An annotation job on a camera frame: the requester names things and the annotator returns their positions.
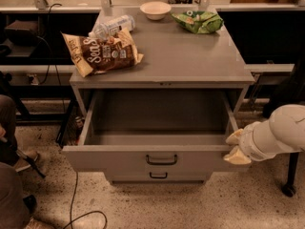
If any clear plastic water bottle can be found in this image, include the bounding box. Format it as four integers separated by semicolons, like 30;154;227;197
89;15;135;40

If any grey bottom drawer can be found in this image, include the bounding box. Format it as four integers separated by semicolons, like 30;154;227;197
105;172;212;183

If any black floor cable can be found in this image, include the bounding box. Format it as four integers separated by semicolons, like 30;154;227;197
62;171;109;229

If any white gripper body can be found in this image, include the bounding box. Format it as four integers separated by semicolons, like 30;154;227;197
239;121;275;161

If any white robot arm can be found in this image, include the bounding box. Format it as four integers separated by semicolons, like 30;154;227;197
223;104;305;165

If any brown sea salt chip bag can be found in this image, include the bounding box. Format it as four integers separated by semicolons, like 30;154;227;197
62;29;144;77

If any green snack bag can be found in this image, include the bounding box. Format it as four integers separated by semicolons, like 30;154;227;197
171;10;224;34

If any grey drawer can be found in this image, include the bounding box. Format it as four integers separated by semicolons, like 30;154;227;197
63;89;247;177
105;172;212;183

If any grey metal drawer cabinet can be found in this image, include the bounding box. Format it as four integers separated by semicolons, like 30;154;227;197
69;6;255;185

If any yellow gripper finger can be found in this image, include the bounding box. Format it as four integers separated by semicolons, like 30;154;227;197
223;145;252;165
226;129;243;145

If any person shoe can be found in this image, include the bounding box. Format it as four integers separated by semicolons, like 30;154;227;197
13;151;39;173

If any seated person leg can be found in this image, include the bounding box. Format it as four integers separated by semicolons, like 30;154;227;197
0;94;19;166

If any white ceramic bowl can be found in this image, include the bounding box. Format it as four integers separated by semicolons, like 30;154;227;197
140;1;172;21

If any grey top drawer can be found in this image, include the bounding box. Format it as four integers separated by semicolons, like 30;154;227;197
63;89;247;177

